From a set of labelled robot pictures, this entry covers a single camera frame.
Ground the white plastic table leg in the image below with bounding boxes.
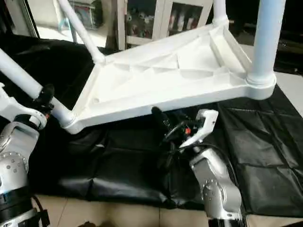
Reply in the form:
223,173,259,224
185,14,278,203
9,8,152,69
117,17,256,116
246,0,287,86
212,0,229,25
0,47,76,128
57,0,106,64

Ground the white plastic table top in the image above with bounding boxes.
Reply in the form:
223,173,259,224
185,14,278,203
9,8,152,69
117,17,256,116
62,19,277,135

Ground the black work mat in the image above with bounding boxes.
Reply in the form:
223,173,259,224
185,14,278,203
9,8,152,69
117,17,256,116
0,33,303,211

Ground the white framed glass door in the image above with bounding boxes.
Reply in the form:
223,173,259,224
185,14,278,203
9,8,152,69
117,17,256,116
26,0,119,48

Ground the colourful toy box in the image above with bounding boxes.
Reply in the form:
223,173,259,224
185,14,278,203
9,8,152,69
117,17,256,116
71,0,104,30

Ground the white glass door cabinet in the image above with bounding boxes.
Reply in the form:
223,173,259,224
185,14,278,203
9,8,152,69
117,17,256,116
116,0,214,50

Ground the white flat board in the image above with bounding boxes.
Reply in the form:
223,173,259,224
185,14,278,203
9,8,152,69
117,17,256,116
275,71,303,119

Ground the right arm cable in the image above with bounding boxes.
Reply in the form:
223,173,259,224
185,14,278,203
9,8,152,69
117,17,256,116
163,121,237,190

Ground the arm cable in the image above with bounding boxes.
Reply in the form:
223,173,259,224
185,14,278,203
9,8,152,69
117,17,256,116
31,194,51,227
163,121,237,190

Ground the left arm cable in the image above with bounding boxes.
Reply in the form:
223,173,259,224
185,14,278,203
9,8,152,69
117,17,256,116
31,194,51,227

